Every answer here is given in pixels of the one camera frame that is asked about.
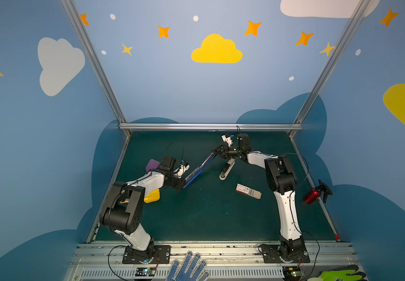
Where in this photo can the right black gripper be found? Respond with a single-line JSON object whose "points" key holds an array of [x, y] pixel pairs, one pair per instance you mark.
{"points": [[220, 151]]}

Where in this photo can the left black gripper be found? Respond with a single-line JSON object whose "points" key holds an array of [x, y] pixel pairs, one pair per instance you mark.
{"points": [[179, 181]]}

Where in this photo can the beige black stapler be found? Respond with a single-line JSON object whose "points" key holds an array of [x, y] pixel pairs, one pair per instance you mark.
{"points": [[227, 168]]}

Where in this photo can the blue black stapler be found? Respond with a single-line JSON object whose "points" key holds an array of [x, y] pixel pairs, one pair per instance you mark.
{"points": [[198, 170]]}

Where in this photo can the red white staple box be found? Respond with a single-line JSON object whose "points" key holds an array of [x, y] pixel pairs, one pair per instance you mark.
{"points": [[248, 191]]}

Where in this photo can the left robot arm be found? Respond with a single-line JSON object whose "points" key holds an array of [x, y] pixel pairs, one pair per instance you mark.
{"points": [[123, 208]]}

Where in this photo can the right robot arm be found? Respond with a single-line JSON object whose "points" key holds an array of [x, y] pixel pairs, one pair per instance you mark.
{"points": [[281, 180]]}

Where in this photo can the purple pink spatula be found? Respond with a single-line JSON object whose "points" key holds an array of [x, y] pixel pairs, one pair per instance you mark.
{"points": [[152, 164]]}

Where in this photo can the yellow spatula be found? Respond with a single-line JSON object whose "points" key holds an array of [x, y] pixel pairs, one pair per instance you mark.
{"points": [[152, 196]]}

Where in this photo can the blue dotted work glove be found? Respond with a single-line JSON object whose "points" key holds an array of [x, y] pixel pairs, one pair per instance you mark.
{"points": [[192, 268]]}

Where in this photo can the left controller board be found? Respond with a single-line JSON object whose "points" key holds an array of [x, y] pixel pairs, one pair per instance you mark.
{"points": [[145, 272]]}

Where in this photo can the controller board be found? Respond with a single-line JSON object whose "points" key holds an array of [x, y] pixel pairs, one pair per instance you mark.
{"points": [[292, 274], [145, 272]]}

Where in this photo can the right controller board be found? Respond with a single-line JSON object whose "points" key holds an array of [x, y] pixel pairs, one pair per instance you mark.
{"points": [[292, 274]]}

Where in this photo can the green black work glove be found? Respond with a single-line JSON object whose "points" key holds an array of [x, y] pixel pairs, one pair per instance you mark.
{"points": [[346, 273]]}

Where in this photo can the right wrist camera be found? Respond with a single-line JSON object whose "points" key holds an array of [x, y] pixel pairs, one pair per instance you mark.
{"points": [[227, 139]]}

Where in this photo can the aluminium rear frame bar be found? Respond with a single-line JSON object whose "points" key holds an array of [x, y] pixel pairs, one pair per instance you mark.
{"points": [[210, 127]]}

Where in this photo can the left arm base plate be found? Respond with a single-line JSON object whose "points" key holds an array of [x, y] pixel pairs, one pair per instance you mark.
{"points": [[158, 254]]}

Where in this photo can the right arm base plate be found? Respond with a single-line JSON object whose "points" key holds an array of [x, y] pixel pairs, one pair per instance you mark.
{"points": [[274, 253]]}

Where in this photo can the right aluminium frame post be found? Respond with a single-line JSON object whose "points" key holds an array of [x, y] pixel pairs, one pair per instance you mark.
{"points": [[351, 27]]}

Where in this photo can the aluminium frame post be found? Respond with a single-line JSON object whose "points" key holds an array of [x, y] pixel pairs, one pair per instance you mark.
{"points": [[75, 19], [351, 27]]}

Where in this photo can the left aluminium frame post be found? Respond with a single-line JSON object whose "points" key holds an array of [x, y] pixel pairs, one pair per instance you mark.
{"points": [[75, 19]]}

